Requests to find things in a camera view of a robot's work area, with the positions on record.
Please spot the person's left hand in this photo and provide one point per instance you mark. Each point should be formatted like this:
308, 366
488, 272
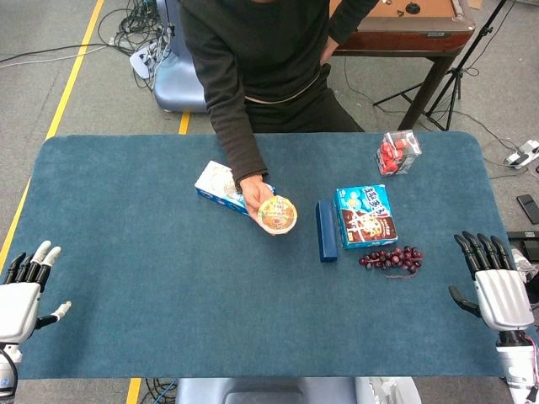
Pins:
329, 52

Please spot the person's right hand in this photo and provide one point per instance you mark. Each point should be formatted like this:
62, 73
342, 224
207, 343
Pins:
252, 195

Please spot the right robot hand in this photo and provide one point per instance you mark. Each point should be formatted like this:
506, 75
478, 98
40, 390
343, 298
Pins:
503, 299

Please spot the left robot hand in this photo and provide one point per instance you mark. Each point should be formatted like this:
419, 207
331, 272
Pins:
17, 303

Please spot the orange jelly cup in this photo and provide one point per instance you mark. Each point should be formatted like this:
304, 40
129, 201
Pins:
278, 214

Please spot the person's left forearm dark sleeve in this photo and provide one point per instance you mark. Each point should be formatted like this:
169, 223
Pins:
351, 19

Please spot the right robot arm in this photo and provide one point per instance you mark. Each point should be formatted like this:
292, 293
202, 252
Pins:
516, 370

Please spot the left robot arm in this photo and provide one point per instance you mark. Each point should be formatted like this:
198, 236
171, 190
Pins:
6, 374

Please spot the person's right forearm dark sleeve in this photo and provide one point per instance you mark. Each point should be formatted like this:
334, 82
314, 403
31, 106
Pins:
236, 143

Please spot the blue white cookie box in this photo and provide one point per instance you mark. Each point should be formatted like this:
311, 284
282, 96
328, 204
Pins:
215, 185

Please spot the person torso dark sweater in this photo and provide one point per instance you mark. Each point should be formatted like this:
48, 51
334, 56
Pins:
269, 50

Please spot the black floor device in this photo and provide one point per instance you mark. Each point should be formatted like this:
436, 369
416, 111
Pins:
524, 240

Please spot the brown pool table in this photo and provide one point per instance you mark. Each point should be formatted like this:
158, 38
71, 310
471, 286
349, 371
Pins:
404, 29

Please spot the dark blue rectangular box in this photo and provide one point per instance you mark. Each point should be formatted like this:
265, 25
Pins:
327, 231

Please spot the black phone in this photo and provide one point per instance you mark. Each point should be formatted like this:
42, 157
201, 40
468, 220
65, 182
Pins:
529, 208

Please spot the blue chocolate chip cookie box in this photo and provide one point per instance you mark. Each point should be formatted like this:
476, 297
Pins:
365, 216

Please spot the purple grape bunch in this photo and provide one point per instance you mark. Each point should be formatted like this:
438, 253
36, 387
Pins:
393, 258

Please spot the clear box with red pieces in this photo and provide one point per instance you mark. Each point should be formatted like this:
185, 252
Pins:
398, 153

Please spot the black tripod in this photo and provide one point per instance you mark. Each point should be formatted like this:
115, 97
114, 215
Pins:
452, 80

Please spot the blue table mat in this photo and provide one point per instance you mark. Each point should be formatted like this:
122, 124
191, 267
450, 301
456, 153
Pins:
168, 294

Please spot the pale blue machine housing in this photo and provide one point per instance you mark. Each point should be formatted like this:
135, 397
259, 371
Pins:
177, 80

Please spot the white power strip with plugs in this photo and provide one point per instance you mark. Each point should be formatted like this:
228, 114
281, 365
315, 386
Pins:
145, 59

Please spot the pale blue robot torso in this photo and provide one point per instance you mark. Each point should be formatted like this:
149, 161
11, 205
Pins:
295, 391

